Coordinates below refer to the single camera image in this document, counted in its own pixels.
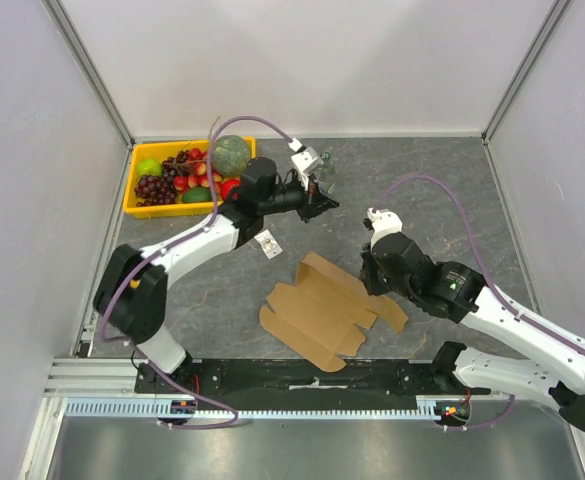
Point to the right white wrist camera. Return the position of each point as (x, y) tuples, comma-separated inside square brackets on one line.
[(381, 223)]

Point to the clear glass bottle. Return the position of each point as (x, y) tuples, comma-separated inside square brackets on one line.
[(326, 174)]

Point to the yellow plastic bin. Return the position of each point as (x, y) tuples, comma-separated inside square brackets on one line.
[(159, 152)]

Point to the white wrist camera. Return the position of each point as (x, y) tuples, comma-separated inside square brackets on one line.
[(305, 160), (381, 223)]

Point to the green netted melon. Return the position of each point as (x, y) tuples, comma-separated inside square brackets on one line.
[(230, 155)]

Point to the dark purple grape bunch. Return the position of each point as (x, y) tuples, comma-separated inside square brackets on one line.
[(154, 191)]

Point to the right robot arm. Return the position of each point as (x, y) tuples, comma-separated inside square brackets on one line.
[(551, 368)]

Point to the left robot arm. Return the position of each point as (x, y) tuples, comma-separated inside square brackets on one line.
[(133, 290)]

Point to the small white packet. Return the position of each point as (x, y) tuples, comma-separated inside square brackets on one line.
[(268, 244)]

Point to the brown cardboard box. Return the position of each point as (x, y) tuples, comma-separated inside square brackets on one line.
[(323, 315)]

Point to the green avocado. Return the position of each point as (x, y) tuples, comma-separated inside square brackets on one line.
[(196, 195)]

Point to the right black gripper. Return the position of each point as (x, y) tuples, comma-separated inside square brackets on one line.
[(368, 275)]

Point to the red tomato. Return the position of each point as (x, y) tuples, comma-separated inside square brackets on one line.
[(227, 187)]

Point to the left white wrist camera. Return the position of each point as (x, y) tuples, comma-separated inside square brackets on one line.
[(305, 160)]

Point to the green apple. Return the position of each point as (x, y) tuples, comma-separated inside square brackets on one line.
[(149, 167)]

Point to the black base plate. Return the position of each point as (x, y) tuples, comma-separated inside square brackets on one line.
[(296, 384)]

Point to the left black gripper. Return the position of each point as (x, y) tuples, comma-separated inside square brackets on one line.
[(313, 203)]

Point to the red cherry bunch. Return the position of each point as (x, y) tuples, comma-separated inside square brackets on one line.
[(188, 169)]

